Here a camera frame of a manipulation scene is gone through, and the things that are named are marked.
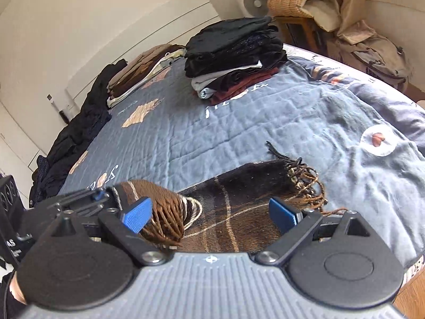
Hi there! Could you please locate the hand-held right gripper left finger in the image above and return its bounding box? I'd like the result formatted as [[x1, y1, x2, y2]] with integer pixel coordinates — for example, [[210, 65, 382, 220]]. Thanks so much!
[[50, 197, 175, 266]]

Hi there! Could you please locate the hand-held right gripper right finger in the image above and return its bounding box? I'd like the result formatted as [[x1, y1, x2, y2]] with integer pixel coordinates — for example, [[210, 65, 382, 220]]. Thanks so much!
[[255, 197, 372, 266]]

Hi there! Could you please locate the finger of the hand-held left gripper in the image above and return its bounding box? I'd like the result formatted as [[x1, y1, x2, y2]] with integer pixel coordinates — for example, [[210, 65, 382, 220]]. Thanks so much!
[[61, 201, 112, 215], [46, 188, 110, 207]]

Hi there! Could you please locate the brown plaid scarf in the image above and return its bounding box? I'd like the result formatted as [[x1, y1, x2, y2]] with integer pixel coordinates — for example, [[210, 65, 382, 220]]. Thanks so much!
[[109, 141, 357, 253]]

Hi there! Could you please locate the pile of dark clothes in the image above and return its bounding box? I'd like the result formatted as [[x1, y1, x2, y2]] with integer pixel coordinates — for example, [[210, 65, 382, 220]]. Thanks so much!
[[29, 58, 128, 203]]

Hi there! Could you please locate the stack of folded brown clothes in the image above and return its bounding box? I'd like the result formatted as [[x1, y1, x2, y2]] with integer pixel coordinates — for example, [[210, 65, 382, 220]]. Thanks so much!
[[106, 44, 186, 108]]

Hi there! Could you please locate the stack of folded dark clothes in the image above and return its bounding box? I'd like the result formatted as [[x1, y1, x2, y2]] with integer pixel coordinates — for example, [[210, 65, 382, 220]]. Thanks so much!
[[184, 16, 289, 105]]

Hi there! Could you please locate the person's left hand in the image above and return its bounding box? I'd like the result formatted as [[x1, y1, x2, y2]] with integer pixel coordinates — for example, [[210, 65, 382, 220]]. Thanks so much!
[[9, 270, 28, 304]]

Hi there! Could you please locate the navy dotted shirt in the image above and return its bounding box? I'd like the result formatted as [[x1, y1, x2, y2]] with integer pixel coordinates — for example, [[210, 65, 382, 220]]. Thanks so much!
[[31, 154, 67, 203]]

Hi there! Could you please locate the grey printed blanket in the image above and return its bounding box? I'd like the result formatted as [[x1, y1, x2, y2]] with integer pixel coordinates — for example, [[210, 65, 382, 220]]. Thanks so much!
[[56, 55, 425, 270]]

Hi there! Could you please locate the white headboard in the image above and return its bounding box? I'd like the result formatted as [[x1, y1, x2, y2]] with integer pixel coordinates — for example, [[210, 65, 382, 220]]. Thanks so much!
[[65, 0, 221, 103]]

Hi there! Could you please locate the khaki backpack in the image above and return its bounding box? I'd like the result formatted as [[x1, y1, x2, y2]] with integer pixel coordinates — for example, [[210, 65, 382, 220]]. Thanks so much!
[[335, 20, 412, 92]]

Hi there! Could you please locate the wooden chair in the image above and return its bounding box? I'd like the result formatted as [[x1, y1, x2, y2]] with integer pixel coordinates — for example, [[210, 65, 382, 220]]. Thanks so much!
[[275, 15, 333, 57]]

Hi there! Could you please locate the white fan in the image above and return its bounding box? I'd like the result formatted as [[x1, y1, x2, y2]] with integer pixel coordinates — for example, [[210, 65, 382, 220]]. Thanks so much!
[[234, 0, 274, 19]]

